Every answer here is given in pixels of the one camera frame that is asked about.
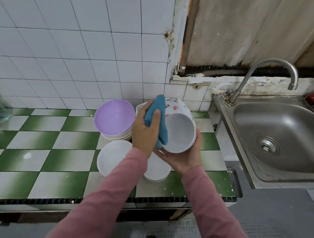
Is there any person's right hand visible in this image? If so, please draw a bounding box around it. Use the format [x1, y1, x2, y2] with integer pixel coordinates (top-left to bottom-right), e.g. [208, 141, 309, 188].
[153, 128, 206, 177]

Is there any person's left hand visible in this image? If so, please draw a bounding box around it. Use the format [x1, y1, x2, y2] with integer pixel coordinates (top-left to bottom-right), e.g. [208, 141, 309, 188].
[129, 100, 165, 160]

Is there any blue cleaning cloth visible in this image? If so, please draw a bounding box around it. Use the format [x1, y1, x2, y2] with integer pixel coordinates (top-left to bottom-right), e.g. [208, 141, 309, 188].
[143, 94, 170, 150]

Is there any white bowl blue rim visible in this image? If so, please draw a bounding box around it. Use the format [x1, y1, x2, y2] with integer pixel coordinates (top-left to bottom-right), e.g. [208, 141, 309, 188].
[159, 111, 199, 155]

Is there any stack of white saucers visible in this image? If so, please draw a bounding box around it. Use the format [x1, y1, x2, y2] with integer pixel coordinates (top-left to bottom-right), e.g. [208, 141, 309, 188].
[142, 150, 174, 184]

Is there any purple plastic bowl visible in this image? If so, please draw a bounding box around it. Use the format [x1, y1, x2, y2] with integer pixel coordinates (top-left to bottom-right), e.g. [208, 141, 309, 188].
[93, 98, 138, 142]

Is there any stack of floral plates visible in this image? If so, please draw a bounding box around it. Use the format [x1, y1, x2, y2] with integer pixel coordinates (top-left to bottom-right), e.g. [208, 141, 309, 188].
[134, 96, 195, 125]

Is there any person's right forearm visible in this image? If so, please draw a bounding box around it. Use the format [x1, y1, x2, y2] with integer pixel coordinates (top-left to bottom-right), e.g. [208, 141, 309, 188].
[181, 162, 252, 238]

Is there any person's left forearm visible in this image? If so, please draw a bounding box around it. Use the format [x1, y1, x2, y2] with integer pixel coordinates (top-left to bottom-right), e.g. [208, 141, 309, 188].
[20, 146, 154, 238]

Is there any green checkered tile countertop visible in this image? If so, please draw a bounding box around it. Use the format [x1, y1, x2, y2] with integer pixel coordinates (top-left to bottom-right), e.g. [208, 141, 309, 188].
[0, 92, 238, 218]

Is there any stainless steel sink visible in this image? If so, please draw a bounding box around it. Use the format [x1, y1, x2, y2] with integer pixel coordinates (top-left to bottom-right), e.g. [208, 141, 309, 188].
[213, 88, 314, 195]

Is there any chrome faucet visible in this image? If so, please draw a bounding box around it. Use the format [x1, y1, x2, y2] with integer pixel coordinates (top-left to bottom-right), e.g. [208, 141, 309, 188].
[224, 57, 300, 105]

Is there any weathered wooden board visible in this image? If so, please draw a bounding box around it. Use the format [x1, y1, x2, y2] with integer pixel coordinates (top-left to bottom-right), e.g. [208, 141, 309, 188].
[176, 0, 314, 81]

